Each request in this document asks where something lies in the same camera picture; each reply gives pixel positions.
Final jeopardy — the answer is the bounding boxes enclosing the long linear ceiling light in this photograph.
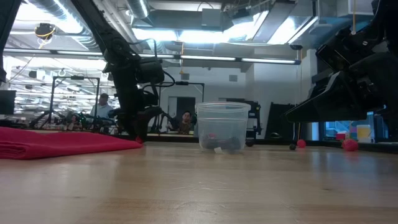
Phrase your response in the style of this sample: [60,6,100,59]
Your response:
[2,48,302,65]

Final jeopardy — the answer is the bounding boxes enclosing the blackberry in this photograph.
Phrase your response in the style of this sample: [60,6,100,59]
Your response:
[223,136,242,152]

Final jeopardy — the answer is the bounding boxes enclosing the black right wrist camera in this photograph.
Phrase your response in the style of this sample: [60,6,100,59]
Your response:
[316,27,374,73]

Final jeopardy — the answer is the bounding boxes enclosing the red strawberry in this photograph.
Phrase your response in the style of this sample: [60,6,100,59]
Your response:
[341,138,359,152]

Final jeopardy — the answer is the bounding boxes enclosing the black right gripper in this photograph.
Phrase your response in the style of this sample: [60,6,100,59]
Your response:
[284,49,398,123]

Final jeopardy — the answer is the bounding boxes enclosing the black upright panel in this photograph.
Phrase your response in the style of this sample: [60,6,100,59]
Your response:
[267,102,297,140]

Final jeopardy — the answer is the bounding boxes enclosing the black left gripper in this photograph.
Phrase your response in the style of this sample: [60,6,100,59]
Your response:
[113,62,164,141]

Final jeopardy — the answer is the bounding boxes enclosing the black round ceiling device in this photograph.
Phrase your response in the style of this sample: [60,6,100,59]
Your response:
[34,23,57,40]

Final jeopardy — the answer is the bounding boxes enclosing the black flat screen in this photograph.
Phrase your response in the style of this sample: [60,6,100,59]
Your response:
[0,90,17,115]

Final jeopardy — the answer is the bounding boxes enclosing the clear plastic deli container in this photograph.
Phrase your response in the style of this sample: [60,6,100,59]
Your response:
[195,101,251,155]

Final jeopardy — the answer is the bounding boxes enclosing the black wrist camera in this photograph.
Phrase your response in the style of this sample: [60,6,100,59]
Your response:
[136,57,165,85]
[316,27,374,73]

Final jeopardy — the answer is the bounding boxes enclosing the person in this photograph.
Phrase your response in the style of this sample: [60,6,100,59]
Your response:
[172,110,195,135]
[89,92,114,119]

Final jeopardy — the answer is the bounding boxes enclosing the black equipment rack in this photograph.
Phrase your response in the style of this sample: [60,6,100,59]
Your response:
[247,100,262,140]

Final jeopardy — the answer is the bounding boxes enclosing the silver ventilation duct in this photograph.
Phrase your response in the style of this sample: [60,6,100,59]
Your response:
[24,0,103,52]

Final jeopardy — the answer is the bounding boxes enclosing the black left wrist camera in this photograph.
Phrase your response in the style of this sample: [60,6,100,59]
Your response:
[136,57,165,85]

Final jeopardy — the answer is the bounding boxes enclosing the red cloth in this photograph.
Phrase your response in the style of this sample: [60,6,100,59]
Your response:
[0,126,144,161]

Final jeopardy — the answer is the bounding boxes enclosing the black metal rig frame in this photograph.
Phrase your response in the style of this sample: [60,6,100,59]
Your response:
[49,75,101,125]
[158,81,205,103]

